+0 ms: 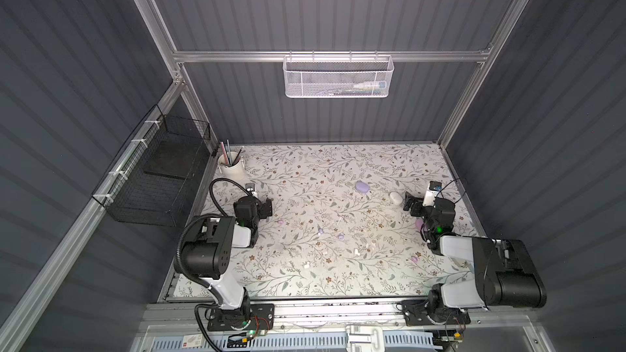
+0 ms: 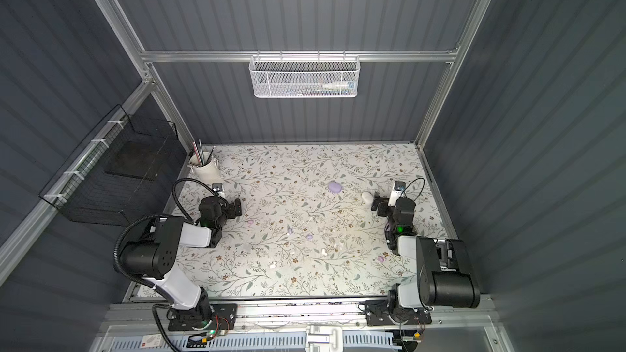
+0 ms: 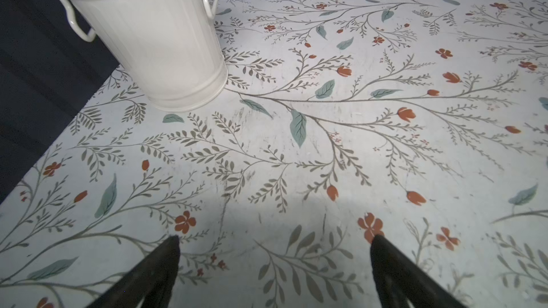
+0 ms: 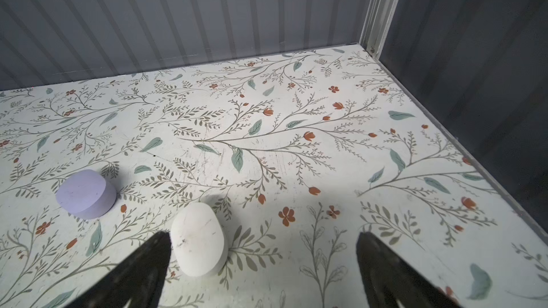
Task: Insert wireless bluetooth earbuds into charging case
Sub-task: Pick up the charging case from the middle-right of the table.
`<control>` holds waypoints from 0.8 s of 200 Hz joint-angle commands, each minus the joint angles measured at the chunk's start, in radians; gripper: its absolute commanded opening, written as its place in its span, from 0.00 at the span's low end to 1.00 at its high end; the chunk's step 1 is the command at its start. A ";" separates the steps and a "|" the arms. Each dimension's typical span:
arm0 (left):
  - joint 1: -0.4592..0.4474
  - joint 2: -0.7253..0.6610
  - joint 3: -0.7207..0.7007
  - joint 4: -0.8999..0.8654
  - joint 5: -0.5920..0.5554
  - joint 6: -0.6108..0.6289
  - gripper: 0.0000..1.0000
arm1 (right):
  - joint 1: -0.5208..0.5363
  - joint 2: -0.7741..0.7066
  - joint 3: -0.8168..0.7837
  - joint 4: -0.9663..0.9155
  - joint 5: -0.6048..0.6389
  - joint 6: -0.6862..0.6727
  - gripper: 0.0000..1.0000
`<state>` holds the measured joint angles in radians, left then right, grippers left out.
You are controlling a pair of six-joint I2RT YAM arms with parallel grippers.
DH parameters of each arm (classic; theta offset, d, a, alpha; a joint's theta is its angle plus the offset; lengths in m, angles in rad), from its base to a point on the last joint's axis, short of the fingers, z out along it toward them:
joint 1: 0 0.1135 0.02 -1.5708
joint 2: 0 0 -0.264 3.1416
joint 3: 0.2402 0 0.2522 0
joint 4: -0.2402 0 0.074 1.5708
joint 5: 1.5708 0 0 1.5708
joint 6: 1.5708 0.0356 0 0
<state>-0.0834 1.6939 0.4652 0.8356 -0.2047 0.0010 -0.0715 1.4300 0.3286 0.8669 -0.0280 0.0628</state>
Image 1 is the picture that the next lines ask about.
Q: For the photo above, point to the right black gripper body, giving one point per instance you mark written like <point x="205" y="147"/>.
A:
<point x="416" y="206"/>

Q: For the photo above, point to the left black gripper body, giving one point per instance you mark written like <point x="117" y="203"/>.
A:
<point x="263" y="208"/>

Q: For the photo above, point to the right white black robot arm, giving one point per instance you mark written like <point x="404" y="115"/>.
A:
<point x="504" y="273"/>

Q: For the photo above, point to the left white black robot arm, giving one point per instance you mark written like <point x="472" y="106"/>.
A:
<point x="203" y="252"/>

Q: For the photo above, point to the white closed earbud case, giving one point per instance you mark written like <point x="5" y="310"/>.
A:
<point x="396" y="198"/>

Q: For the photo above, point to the lavender closed earbud case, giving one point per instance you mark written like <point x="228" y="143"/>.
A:
<point x="362" y="187"/>

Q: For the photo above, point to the white pen holder cup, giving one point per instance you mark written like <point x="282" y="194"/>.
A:
<point x="231" y="164"/>

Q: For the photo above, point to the tube in white basket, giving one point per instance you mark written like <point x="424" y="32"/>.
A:
<point x="368" y="87"/>

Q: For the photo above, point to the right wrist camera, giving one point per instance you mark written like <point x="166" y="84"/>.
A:
<point x="433" y="190"/>

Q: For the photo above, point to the black wire mesh basket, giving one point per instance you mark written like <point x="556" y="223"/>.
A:
<point x="157" y="182"/>

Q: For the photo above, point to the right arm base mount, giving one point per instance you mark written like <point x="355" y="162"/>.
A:
<point x="419" y="312"/>

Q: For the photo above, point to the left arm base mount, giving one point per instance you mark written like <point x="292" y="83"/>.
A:
<point x="251" y="317"/>

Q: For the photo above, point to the white wire mesh basket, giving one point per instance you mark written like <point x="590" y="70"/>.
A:
<point x="320" y="79"/>

